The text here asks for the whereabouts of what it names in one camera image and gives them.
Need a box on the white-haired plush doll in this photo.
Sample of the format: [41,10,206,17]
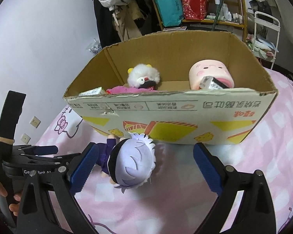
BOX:
[96,133,156,193]

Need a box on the black and white fluffy plush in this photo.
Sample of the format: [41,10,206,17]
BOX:
[127,64,160,90]

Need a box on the black Face tissue pack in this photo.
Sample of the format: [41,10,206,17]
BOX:
[199,76,228,90]

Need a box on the left hand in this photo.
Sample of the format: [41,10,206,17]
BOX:
[0,182,22,217]

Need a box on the pink plush toy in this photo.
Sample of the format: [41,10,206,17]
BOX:
[106,86,157,95]

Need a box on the printed cardboard box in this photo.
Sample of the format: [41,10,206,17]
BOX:
[63,31,278,145]

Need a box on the pink face plush cup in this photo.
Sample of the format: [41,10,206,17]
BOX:
[189,60,234,90]

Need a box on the beige coat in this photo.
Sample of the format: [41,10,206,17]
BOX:
[112,0,147,42]

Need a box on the white rolling cart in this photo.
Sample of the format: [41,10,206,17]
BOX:
[246,8,281,69]

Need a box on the teal bag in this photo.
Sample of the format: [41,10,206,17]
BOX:
[155,0,184,27]

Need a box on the red patterned bag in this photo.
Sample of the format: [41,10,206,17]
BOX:
[181,0,209,21]

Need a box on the wooden bookshelf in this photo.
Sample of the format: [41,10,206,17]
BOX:
[152,0,247,41]

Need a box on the wall socket lower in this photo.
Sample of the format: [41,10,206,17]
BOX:
[21,133,31,144]

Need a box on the wall socket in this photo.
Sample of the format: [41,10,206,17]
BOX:
[30,116,41,128]
[21,133,31,144]

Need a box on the wall socket upper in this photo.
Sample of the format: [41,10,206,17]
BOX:
[30,116,41,128]

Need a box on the green broom handle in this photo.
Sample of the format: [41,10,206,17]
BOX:
[211,0,224,31]

